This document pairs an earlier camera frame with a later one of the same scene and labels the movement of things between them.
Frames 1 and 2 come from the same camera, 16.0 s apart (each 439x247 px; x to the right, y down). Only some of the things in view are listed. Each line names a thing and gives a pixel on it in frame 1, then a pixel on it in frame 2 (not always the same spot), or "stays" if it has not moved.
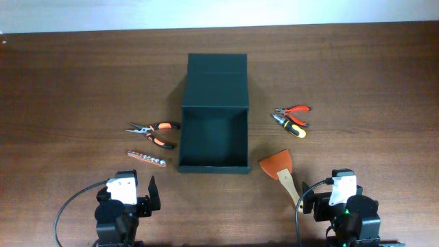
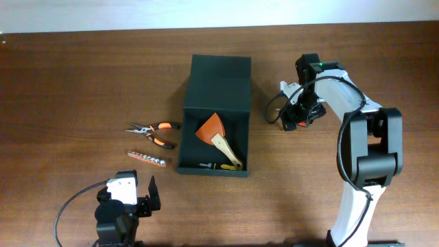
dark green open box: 214,116 stays
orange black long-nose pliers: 148,130 stays
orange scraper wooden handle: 280,165 → 212,132
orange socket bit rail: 161,162 stays
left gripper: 143,202 stays
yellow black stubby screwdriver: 298,130 → 215,166
